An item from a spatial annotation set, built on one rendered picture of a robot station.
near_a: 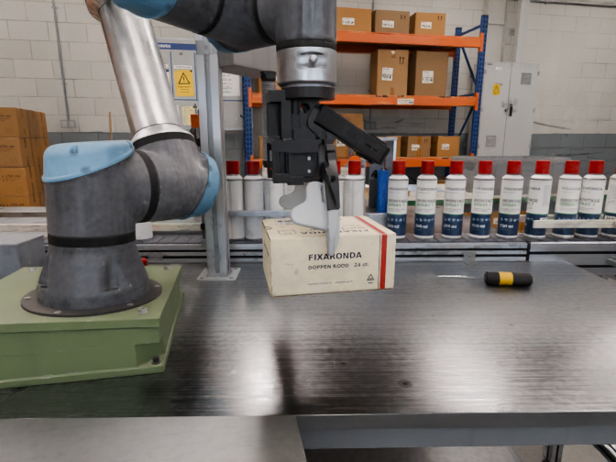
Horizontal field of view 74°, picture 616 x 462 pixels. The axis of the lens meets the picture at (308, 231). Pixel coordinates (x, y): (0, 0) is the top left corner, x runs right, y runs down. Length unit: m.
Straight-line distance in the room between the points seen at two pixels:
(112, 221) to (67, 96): 5.14
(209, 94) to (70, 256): 0.46
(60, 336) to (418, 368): 0.48
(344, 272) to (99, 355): 0.34
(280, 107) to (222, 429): 0.38
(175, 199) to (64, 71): 5.13
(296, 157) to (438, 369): 0.35
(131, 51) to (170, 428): 0.59
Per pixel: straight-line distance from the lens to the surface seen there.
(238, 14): 0.57
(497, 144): 6.21
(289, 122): 0.53
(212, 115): 0.92
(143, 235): 1.15
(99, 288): 0.64
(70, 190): 0.63
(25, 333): 0.64
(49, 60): 5.84
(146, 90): 0.77
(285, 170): 0.52
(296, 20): 0.53
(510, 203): 1.19
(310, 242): 0.50
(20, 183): 4.38
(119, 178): 0.64
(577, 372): 0.70
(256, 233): 1.07
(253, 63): 0.95
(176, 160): 0.70
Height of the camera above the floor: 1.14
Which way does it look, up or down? 13 degrees down
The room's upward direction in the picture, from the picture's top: straight up
